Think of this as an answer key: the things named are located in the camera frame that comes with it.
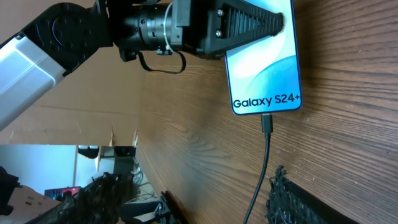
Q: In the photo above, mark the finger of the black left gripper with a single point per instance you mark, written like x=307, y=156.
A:
x=239, y=22

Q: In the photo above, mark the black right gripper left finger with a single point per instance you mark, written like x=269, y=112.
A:
x=97, y=203

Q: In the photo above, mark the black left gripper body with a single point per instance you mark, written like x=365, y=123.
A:
x=196, y=27

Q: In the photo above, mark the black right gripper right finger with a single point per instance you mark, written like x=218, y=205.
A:
x=288, y=203

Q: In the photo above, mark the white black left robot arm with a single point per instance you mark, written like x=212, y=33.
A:
x=63, y=37

